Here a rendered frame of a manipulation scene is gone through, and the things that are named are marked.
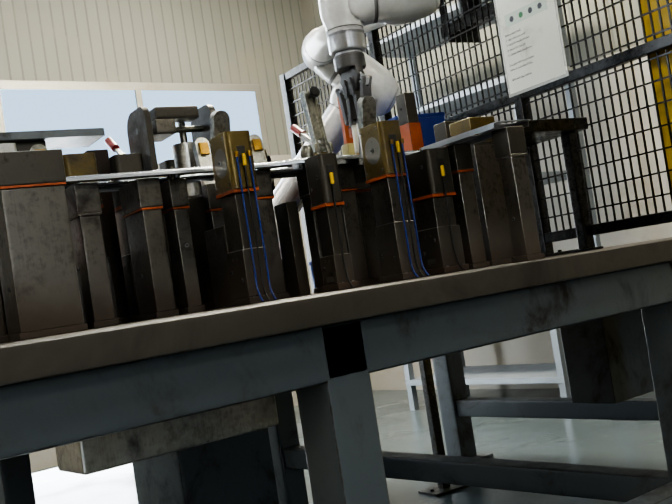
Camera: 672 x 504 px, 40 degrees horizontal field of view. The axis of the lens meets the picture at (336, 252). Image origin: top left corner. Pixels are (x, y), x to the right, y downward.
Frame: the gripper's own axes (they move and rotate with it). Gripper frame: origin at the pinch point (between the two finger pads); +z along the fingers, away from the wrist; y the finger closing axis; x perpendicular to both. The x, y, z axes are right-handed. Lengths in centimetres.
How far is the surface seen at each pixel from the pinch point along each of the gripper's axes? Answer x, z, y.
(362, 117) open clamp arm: 7.4, -2.4, -12.5
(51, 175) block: 78, 6, -16
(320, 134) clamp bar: -0.8, -5.2, 19.4
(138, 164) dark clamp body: 48, -1, 20
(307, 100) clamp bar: 1.2, -14.2, 19.9
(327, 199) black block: 21.4, 15.3, -15.4
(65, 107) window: -28, -87, 326
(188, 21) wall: -116, -141, 339
